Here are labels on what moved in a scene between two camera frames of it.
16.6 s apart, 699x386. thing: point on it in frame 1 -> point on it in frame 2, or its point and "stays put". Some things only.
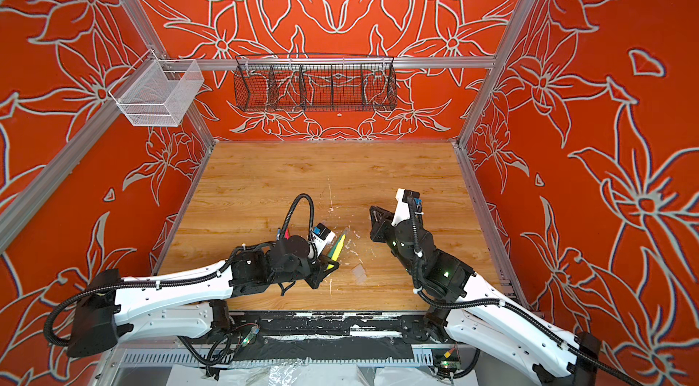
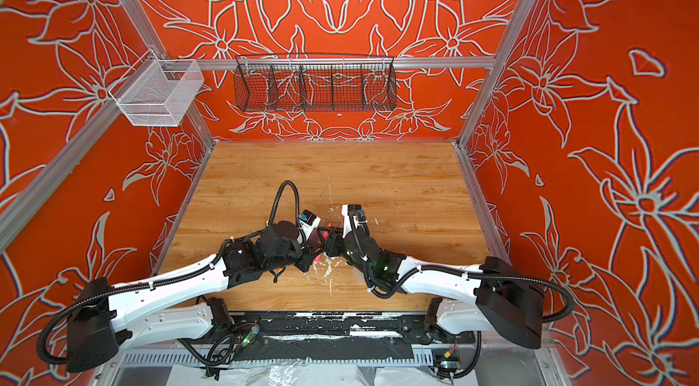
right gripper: [387, 216] -> [332, 243]
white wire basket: [162, 94] stays put
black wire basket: [315, 83] stays put
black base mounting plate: [314, 335] stays put
